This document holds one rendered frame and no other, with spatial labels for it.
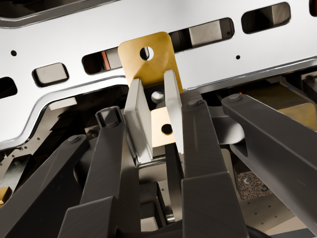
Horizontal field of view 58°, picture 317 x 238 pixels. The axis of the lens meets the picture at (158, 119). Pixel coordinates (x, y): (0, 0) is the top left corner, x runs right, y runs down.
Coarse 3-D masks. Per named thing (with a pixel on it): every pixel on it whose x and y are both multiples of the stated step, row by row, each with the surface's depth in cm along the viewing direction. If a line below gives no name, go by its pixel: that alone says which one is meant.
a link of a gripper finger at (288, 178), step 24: (240, 96) 13; (240, 120) 11; (264, 120) 10; (288, 120) 10; (240, 144) 13; (264, 144) 10; (288, 144) 8; (312, 144) 8; (264, 168) 10; (288, 168) 8; (312, 168) 7; (288, 192) 9; (312, 192) 8; (312, 216) 8
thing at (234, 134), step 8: (184, 96) 16; (192, 96) 16; (200, 96) 16; (216, 112) 13; (216, 120) 13; (224, 120) 13; (232, 120) 12; (216, 128) 13; (224, 128) 13; (232, 128) 13; (240, 128) 12; (224, 136) 13; (232, 136) 13; (240, 136) 13
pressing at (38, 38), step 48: (96, 0) 42; (144, 0) 42; (192, 0) 42; (240, 0) 42; (288, 0) 42; (0, 48) 44; (48, 48) 44; (96, 48) 44; (192, 48) 45; (240, 48) 45; (288, 48) 45; (48, 96) 47; (0, 144) 50
